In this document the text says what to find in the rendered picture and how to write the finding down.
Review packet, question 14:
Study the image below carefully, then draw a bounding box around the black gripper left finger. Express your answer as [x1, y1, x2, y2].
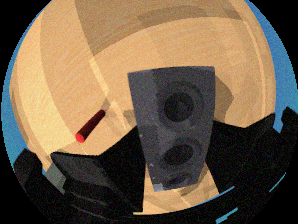
[51, 124, 145, 213]

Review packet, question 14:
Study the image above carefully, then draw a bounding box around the dark red peg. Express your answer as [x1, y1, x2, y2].
[74, 111, 106, 143]

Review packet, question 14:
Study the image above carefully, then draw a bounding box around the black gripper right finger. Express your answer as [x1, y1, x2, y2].
[205, 113, 275, 194]

